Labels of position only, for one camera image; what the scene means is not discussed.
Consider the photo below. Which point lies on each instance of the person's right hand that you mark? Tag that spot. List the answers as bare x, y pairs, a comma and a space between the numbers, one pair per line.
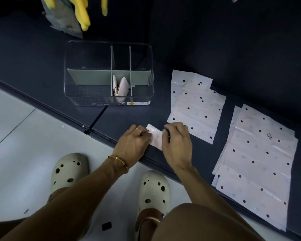
178, 148

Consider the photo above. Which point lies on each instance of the person's left hand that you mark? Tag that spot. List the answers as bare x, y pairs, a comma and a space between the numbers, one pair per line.
131, 148

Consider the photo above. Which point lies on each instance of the pink bags row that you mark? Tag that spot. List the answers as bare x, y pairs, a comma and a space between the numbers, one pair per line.
198, 110

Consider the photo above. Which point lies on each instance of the stack of polka dot bags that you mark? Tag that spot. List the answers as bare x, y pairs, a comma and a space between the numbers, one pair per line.
255, 160

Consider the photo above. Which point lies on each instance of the clear plastic organizer box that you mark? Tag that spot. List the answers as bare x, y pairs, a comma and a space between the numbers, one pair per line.
90, 77

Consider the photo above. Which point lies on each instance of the person's left forearm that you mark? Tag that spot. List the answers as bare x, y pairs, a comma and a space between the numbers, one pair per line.
65, 203

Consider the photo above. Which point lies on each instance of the person's right forearm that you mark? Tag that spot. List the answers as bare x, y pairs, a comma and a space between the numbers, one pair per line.
210, 195

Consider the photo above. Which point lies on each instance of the person's right leg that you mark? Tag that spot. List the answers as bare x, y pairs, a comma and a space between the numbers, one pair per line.
190, 223

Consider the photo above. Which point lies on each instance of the cream right clog shoe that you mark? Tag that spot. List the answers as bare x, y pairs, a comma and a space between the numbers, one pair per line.
153, 185

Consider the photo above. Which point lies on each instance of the cream clog shoe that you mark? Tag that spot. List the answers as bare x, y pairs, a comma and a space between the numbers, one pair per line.
67, 168
153, 185

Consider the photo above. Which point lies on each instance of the cream left clog shoe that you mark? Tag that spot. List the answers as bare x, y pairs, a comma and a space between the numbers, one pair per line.
67, 168

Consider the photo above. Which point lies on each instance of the small black square object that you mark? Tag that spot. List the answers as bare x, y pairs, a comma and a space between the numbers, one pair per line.
106, 226

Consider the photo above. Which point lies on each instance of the dark blue sofa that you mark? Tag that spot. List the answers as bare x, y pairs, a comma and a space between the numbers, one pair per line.
215, 47

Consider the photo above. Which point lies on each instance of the grey plush toy yellow feet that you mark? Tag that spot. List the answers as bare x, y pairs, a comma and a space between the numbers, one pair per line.
81, 15

